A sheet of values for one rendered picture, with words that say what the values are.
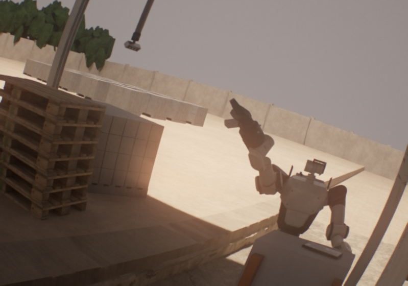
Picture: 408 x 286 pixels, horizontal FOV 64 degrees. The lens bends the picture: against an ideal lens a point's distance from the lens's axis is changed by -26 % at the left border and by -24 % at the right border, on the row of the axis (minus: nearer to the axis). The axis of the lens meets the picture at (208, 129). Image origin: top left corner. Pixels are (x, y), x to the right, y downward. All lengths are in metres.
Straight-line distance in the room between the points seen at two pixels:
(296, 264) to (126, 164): 3.45
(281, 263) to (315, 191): 0.87
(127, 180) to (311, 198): 2.88
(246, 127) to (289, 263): 0.64
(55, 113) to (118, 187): 1.91
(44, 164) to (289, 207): 1.83
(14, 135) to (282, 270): 2.54
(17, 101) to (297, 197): 2.31
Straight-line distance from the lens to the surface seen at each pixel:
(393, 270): 0.91
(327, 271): 1.38
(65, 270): 2.61
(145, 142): 4.70
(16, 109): 3.33
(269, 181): 1.92
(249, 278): 1.41
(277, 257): 1.40
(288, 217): 2.23
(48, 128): 3.03
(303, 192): 2.19
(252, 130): 1.72
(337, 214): 2.17
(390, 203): 1.79
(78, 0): 7.07
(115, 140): 4.41
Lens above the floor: 1.65
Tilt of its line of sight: 4 degrees down
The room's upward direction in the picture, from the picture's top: 17 degrees clockwise
